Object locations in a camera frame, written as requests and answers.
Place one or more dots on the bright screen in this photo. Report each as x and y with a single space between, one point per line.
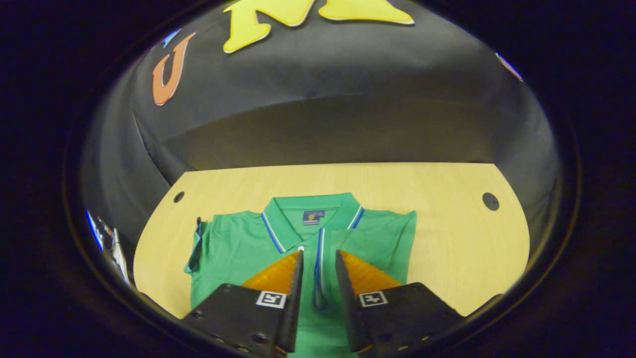
94 229

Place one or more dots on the green T-shirt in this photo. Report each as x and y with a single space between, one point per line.
238 243

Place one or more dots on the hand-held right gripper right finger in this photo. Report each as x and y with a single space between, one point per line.
348 303

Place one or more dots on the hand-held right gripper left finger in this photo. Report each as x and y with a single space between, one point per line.
293 303

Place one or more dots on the black backdrop cloth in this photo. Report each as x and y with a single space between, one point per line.
348 99

